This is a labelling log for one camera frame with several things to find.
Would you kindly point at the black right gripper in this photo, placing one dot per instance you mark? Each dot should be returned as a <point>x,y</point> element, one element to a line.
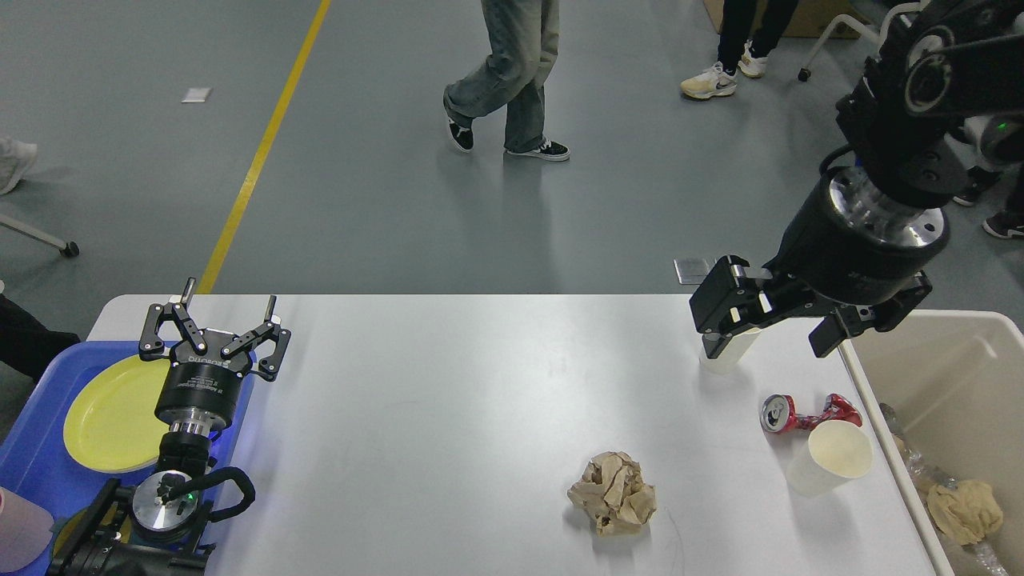
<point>851,251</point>

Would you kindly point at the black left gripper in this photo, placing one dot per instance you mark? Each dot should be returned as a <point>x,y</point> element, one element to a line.
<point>204,388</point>

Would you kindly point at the yellow plate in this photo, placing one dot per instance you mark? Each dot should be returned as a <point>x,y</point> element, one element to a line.
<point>113,416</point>

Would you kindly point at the grey mug yellow inside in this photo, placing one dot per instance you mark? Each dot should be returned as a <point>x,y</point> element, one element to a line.
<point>65,530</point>

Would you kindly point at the brown paper ball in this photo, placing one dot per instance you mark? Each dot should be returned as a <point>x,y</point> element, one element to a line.
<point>613,493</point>
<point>967,513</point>

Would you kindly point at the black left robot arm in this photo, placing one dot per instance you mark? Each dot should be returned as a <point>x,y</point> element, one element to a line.
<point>155,526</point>

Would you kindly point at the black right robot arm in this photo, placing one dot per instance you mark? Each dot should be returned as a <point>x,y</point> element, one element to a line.
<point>957,60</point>

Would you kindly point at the white paper cup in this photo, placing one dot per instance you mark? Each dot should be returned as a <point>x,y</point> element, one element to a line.
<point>834,453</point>
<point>733,348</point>

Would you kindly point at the crushed red can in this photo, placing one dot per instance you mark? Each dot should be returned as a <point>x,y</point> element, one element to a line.
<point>779,415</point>

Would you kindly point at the floor socket plate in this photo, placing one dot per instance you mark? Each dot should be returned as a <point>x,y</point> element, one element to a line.
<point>692,271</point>

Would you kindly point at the chair leg with caster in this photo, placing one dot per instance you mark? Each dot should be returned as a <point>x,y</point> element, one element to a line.
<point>66,249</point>

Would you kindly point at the beige plastic bin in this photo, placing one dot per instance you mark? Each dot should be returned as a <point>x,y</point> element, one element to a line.
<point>953,380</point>

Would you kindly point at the blue plastic tray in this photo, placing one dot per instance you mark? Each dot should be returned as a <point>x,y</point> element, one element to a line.
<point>36,466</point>

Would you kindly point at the white office chair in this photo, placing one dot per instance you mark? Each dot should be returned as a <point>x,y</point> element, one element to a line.
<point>874,33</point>

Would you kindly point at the pink cup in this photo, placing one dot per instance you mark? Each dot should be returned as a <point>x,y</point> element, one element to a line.
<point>25,531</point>

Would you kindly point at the white paper on floor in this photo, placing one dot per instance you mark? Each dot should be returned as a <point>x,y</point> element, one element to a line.
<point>197,95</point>

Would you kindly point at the person in black leggings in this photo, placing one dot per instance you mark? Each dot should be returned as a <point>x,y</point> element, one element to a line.
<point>738,53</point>

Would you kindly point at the cardboard box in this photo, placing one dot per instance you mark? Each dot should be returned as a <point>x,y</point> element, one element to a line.
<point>807,21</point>

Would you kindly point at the person in blue jeans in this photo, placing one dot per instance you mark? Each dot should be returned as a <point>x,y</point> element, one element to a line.
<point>524,39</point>

